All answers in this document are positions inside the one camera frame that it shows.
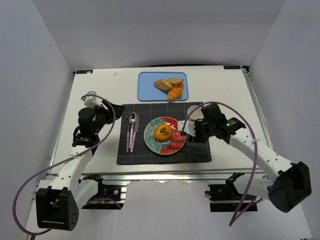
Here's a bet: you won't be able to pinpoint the blue left corner label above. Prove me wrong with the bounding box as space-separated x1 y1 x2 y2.
75 69 93 75

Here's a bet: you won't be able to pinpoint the pink handled spoon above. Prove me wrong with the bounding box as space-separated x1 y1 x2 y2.
127 112 139 153

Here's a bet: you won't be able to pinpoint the blue corner label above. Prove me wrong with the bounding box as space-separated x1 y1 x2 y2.
223 65 241 70
75 69 93 75

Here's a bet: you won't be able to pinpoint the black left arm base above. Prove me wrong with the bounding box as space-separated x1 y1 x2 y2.
78 174 124 210

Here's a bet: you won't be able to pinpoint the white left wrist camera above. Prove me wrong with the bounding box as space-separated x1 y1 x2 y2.
81 91 102 109

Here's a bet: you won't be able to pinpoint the golden croissant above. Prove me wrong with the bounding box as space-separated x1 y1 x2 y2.
167 84 184 102

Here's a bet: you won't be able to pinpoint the baguette bread slice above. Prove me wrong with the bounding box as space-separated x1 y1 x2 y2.
154 79 173 91

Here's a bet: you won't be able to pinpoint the brown toast slice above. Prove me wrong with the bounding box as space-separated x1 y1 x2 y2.
166 77 184 88

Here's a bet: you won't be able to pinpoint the pink handled fork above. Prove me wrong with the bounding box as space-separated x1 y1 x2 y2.
126 115 131 153

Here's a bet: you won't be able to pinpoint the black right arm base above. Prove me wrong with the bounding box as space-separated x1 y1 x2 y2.
204 173 242 213

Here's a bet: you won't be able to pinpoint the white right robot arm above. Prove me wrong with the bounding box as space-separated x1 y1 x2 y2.
180 102 312 213

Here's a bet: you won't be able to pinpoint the pink handled knife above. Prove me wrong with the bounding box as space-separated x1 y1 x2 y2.
131 112 140 152

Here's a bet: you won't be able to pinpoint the aluminium table frame rail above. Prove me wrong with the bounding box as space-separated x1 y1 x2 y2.
32 167 268 201

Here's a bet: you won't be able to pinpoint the blue right corner label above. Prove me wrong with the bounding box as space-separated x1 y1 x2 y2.
223 65 241 70

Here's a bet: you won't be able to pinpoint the metal tongs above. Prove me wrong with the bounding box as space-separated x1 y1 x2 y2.
160 129 187 144

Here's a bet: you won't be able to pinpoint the dark grid placemat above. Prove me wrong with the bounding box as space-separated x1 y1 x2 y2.
116 102 212 165

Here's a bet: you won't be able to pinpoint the orange glazed donut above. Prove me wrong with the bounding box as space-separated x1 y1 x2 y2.
153 123 172 142

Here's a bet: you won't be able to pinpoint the white ceramic mug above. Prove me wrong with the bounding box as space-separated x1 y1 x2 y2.
187 105 204 122

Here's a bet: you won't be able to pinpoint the teal and red plate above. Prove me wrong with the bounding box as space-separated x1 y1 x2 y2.
143 117 186 155

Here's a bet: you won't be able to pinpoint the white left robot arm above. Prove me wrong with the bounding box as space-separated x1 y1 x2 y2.
35 101 125 231

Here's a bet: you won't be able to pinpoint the blue plastic tray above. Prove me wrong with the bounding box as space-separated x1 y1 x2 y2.
137 71 189 102

